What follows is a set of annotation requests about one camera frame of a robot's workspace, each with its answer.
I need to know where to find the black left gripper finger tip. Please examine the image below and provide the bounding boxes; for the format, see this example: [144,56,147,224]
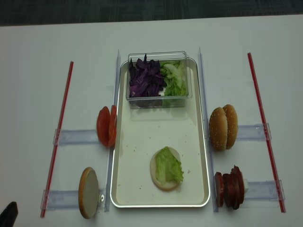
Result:
[0,201,18,227]

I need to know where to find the green lettuce leaf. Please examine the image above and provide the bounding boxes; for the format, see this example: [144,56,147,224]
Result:
[155,147,184,184]

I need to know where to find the outer tomato slice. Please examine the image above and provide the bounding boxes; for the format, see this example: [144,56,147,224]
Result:
[96,106,110,147]

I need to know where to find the tomato slice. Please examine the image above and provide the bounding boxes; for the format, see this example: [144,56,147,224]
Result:
[96,106,110,147]
[108,105,117,147]

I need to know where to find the inner tomato slice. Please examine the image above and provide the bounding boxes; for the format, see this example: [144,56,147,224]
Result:
[108,105,117,147]

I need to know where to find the red meat slice front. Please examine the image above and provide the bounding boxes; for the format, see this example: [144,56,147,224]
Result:
[214,172,224,208]

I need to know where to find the green lettuce pile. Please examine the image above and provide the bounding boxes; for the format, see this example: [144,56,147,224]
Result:
[160,60,187,96]

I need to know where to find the upright bun slice left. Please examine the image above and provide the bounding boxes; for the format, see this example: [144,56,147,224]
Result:
[78,167,99,219]

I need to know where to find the left red rod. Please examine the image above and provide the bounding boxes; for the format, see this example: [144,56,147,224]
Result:
[40,61,74,218]

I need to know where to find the red rod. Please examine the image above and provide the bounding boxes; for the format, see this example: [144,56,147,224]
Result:
[247,52,286,213]
[40,61,74,218]

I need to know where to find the cream metal tray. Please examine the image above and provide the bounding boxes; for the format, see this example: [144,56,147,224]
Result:
[110,59,210,208]

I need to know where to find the bottom bun slice on tray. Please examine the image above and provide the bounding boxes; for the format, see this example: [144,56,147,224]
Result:
[150,147,184,191]

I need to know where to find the purple cabbage pieces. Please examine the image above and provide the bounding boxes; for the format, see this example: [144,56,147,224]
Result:
[128,54,167,98]

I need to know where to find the clear plastic salad box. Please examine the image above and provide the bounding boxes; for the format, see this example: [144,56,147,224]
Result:
[126,51,192,108]

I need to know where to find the dark bacon patty stack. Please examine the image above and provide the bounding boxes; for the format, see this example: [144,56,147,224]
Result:
[223,166,245,210]

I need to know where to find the sesame bun top front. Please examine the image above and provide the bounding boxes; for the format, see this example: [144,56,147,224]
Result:
[209,107,228,151]

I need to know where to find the sesame bun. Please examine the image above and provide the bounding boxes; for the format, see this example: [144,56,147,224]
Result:
[223,104,238,149]
[209,107,228,151]

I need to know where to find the white pusher block right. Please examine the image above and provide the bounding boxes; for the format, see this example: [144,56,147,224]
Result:
[243,179,249,193]

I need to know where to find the sesame bun top rear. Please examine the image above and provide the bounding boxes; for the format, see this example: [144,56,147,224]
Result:
[223,104,238,149]

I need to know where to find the right red rod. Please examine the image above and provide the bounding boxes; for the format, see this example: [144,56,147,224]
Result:
[247,52,286,213]

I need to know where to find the clear rail under bun slice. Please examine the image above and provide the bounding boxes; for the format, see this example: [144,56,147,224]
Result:
[40,189,109,212]

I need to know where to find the clear rail under tomato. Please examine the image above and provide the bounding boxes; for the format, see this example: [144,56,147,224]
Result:
[53,129,99,146]

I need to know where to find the left long clear rail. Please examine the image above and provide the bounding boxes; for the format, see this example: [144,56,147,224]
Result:
[104,50,121,212]

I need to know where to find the long clear rail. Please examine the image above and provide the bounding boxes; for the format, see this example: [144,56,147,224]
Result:
[198,47,220,212]
[104,50,121,212]

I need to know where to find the right long clear rail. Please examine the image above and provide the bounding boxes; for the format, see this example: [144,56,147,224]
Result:
[198,47,220,212]

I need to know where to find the clear rail under meat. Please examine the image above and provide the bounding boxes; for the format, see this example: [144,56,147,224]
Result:
[240,181,285,208]

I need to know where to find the clear rail under sesame buns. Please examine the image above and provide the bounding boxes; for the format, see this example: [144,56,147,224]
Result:
[236,123,272,141]

